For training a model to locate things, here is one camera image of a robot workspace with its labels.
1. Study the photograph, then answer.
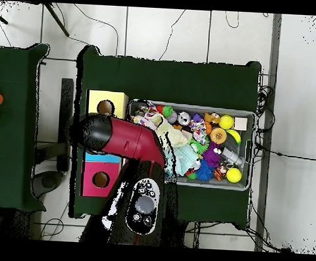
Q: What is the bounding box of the cream muslin cloth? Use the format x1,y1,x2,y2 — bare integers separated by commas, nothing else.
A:
149,113,190,151

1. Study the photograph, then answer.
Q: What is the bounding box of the wooden box with three holes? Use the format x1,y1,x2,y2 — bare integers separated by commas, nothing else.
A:
80,89,130,199

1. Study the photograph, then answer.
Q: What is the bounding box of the silver mesh bin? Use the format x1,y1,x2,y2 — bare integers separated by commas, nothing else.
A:
124,98,257,192

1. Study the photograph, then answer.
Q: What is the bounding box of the light blue muslin cloth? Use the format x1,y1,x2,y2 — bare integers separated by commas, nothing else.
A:
165,142,201,178

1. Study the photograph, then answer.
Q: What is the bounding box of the dark green table cloth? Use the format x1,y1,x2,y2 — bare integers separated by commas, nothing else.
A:
0,41,56,213
68,44,263,231

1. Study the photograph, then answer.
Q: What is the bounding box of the brown monkey plush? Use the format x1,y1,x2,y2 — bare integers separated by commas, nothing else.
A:
203,111,222,125

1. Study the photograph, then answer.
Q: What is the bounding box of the purple spiky ball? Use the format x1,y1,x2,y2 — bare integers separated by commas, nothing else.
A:
201,141,223,168

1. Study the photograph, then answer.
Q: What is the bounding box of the blue spiky ball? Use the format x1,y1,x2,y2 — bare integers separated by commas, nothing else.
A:
196,160,215,182

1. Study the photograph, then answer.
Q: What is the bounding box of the yellow ball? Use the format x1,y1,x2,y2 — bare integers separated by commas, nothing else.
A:
217,114,235,131
225,167,243,184

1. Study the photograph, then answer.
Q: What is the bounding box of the grey plastic toy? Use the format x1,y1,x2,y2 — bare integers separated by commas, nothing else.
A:
220,147,245,167

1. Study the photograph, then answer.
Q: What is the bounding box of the black panel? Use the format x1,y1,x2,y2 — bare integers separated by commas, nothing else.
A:
56,78,75,173

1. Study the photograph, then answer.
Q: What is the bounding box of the grey round base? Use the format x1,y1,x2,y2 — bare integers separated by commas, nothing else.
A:
31,169,66,201

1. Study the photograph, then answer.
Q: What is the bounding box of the thin black floor cable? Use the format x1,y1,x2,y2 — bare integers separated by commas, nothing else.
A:
159,8,186,62
70,3,121,55

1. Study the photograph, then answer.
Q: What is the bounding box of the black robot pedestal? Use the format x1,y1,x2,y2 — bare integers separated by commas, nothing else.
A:
165,218,188,249

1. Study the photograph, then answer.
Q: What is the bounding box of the black cable with connector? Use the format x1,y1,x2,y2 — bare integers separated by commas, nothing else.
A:
253,143,316,161

